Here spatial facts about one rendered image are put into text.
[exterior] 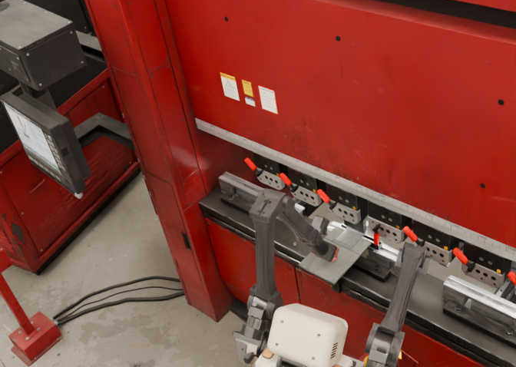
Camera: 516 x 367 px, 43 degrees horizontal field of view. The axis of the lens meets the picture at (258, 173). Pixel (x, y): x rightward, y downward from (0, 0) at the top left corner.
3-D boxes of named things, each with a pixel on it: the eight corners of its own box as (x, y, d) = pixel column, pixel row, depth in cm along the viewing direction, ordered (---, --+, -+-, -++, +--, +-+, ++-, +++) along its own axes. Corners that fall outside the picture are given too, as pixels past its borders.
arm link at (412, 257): (403, 230, 223) (432, 238, 219) (401, 250, 233) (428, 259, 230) (365, 347, 199) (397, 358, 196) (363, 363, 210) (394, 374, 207)
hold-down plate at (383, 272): (325, 253, 285) (324, 249, 283) (332, 246, 287) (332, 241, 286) (383, 283, 267) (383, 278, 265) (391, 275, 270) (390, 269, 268)
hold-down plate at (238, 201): (221, 202, 322) (219, 197, 320) (228, 195, 324) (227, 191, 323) (266, 224, 304) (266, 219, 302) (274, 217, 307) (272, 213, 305)
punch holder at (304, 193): (291, 196, 284) (286, 166, 273) (303, 185, 288) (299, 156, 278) (319, 208, 275) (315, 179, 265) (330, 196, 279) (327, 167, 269)
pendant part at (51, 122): (28, 159, 311) (-2, 96, 288) (49, 146, 316) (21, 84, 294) (77, 196, 283) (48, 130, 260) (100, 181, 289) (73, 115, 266)
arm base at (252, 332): (230, 335, 218) (261, 347, 212) (238, 312, 219) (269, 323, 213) (242, 335, 225) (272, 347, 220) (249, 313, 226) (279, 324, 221)
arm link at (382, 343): (366, 363, 198) (383, 369, 197) (375, 331, 200) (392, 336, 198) (369, 362, 207) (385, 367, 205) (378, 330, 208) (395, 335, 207)
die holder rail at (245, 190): (221, 192, 327) (217, 177, 321) (229, 185, 330) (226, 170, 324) (299, 229, 299) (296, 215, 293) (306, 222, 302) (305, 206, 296)
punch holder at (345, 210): (328, 213, 272) (325, 183, 262) (340, 200, 277) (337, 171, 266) (358, 226, 264) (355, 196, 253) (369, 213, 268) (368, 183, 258)
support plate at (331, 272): (298, 266, 266) (298, 264, 266) (335, 227, 280) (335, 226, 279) (334, 285, 256) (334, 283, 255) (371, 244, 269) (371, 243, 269)
